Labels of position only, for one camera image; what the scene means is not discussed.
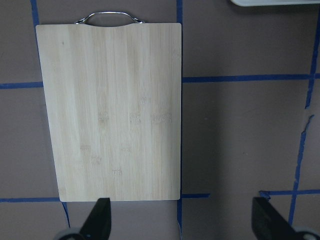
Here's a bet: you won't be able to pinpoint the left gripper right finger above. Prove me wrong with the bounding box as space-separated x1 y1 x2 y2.
251 197 296 240

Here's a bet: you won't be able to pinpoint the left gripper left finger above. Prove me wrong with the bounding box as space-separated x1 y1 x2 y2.
79 198 111 240

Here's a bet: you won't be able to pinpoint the cream bear tray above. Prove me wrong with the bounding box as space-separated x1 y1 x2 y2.
231 0 320 7

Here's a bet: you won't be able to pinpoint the bamboo cutting board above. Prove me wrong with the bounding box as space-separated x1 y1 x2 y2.
36 19 182 202

